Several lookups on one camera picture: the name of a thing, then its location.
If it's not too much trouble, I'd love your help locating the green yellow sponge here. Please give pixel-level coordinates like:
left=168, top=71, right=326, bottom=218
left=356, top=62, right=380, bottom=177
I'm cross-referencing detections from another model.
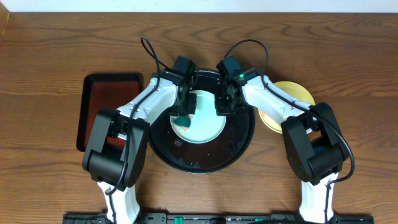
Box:
left=173, top=114, right=193, bottom=131

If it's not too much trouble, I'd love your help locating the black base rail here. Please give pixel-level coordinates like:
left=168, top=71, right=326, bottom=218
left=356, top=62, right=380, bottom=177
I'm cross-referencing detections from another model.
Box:
left=62, top=212, right=376, bottom=224

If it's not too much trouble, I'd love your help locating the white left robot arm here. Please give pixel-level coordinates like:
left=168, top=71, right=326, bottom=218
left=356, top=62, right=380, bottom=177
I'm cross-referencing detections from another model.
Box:
left=82, top=69, right=198, bottom=223

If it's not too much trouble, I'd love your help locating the yellow plate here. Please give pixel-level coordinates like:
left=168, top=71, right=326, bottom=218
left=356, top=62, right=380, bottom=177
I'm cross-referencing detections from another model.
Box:
left=258, top=81, right=315, bottom=134

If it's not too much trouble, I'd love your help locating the round black tray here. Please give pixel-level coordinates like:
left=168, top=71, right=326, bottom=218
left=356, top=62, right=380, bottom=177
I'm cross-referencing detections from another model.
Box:
left=149, top=70, right=255, bottom=174

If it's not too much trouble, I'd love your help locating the dark red rectangular tray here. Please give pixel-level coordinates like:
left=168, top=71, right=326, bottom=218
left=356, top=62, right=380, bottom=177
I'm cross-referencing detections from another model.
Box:
left=76, top=72, right=144, bottom=152

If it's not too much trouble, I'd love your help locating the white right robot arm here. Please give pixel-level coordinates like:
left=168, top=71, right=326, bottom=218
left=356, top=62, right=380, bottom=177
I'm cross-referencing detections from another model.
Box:
left=216, top=68, right=355, bottom=223

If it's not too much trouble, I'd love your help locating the mint green plate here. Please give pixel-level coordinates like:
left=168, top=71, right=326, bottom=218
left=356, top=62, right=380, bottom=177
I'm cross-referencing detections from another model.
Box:
left=170, top=90, right=226, bottom=144

